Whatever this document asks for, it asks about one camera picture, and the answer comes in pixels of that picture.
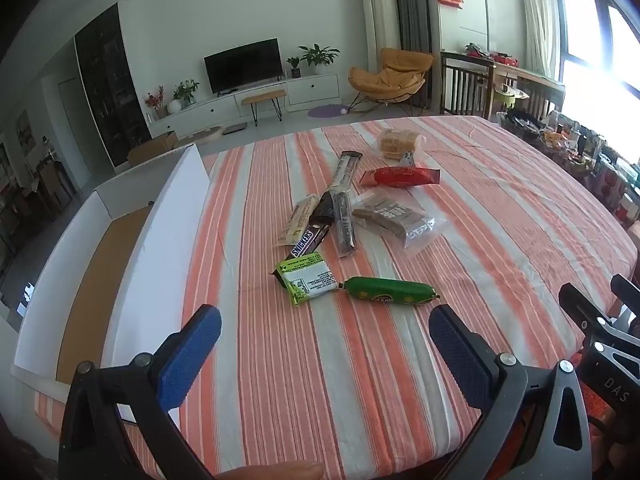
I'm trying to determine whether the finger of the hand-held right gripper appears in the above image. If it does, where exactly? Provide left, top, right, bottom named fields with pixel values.
left=610, top=273, right=640, bottom=313
left=558, top=282, right=608, bottom=331

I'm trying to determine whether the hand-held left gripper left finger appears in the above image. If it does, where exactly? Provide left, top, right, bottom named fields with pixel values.
left=59, top=304, right=223, bottom=480

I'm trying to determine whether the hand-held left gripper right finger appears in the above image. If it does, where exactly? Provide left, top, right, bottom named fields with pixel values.
left=428, top=304, right=596, bottom=480

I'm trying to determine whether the green sausage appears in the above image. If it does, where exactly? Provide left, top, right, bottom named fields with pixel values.
left=340, top=276, right=442, bottom=307

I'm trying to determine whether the green and white snack packet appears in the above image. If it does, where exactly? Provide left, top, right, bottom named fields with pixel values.
left=270, top=252, right=338, bottom=308

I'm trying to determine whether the white cardboard box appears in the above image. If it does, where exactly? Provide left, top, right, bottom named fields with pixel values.
left=10, top=142, right=212, bottom=428

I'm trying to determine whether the clear packet of brown biscuits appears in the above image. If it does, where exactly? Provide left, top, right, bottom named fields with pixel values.
left=350, top=191, right=448, bottom=251

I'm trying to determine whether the brown chocolate bar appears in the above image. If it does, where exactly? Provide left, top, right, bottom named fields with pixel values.
left=290, top=223, right=332, bottom=260

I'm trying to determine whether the long dark stick packet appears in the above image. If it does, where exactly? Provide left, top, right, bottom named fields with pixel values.
left=330, top=190, right=358, bottom=260

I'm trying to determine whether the cream snack packet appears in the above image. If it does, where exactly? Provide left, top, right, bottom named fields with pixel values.
left=272, top=194, right=321, bottom=248

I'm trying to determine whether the red snack packet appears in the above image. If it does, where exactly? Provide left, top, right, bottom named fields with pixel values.
left=361, top=166, right=442, bottom=188

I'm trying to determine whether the small black snack packet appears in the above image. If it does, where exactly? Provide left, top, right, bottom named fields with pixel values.
left=310, top=191, right=336, bottom=223

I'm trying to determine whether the long striped stick packet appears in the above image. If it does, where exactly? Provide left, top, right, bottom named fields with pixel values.
left=327, top=151, right=363, bottom=196

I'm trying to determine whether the sliced bread packet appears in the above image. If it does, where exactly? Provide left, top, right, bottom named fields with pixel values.
left=376, top=128, right=427, bottom=167

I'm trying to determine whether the person's left hand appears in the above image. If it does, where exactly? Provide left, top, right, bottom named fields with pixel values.
left=215, top=461, right=326, bottom=480

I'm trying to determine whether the striped orange tablecloth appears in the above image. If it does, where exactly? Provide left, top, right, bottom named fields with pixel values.
left=35, top=115, right=640, bottom=480

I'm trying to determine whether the pile of household clutter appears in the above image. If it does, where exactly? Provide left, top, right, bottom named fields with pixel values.
left=500, top=105, right=640, bottom=231

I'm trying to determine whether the brown cardboard box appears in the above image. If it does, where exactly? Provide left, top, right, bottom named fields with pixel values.
left=126, top=131, right=179, bottom=167

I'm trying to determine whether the beige oval cushion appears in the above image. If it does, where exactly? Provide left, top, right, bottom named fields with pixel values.
left=180, top=127, right=224, bottom=146

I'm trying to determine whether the dining table with chairs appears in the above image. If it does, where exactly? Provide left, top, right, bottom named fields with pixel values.
left=0, top=150, right=76, bottom=221

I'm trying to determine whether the dark wooden crib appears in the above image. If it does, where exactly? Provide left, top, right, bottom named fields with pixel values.
left=440, top=51, right=566, bottom=121

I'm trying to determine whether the large window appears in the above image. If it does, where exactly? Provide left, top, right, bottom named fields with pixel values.
left=555, top=0, right=640, bottom=111

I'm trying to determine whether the red flower arrangement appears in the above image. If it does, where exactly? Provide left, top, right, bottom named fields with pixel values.
left=145, top=85, right=167, bottom=120

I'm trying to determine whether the pile of toys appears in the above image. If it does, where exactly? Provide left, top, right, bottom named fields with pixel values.
left=464, top=41, right=520, bottom=67

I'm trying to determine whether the leafy plant in glass vase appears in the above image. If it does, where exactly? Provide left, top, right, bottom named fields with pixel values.
left=172, top=79, right=200, bottom=107

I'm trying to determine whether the wooden bench with metal legs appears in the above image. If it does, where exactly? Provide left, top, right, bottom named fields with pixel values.
left=241, top=89, right=287, bottom=127

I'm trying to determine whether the black glass display cabinet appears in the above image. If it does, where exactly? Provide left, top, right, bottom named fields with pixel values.
left=74, top=2, right=152, bottom=168

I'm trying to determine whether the white sheer curtain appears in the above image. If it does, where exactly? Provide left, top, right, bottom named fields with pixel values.
left=517, top=0, right=563, bottom=81

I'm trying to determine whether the orange lounge chair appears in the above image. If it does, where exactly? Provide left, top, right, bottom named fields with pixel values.
left=347, top=48, right=435, bottom=111

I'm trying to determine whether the white television cabinet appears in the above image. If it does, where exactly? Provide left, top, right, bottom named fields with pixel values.
left=150, top=74, right=342, bottom=133

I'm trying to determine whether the black television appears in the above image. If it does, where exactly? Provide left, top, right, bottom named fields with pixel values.
left=204, top=38, right=283, bottom=95

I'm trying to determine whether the large green potted plant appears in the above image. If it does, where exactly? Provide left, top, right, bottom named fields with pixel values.
left=298, top=43, right=341, bottom=75

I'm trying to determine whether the grey curtain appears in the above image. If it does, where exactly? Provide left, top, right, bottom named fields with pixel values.
left=377, top=0, right=441, bottom=111

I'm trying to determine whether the white standing air conditioner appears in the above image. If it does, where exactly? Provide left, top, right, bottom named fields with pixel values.
left=360, top=0, right=402, bottom=111

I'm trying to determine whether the framed wall picture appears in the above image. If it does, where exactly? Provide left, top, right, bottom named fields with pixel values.
left=16, top=110, right=37, bottom=156

